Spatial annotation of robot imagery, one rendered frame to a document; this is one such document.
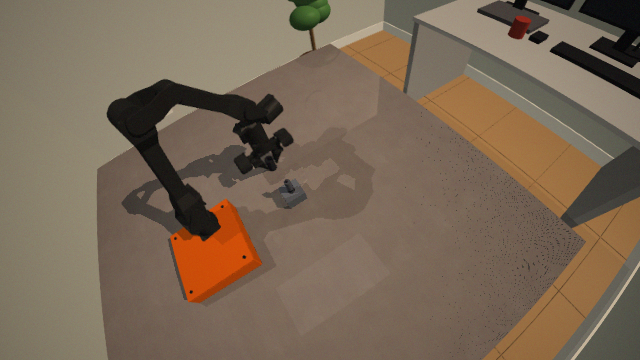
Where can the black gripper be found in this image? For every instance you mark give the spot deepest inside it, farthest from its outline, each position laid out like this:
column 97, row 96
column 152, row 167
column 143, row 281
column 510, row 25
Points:
column 262, row 147

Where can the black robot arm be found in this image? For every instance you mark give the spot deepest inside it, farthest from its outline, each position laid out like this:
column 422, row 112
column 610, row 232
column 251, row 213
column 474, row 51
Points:
column 137, row 115

